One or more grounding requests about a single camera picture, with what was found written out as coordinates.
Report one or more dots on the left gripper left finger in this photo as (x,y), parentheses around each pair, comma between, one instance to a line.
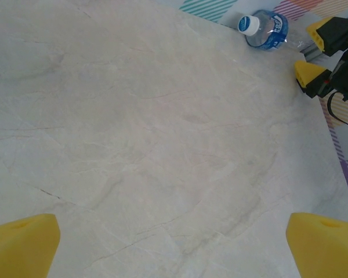
(20,249)

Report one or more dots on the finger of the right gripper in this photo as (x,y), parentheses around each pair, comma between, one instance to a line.
(310,76)
(336,33)

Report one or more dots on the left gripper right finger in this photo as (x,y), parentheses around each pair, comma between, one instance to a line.
(327,249)

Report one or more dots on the blue label bottle white cap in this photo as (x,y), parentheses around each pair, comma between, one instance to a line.
(274,26)

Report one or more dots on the right aluminium side rail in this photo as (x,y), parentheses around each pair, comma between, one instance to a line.
(311,53)

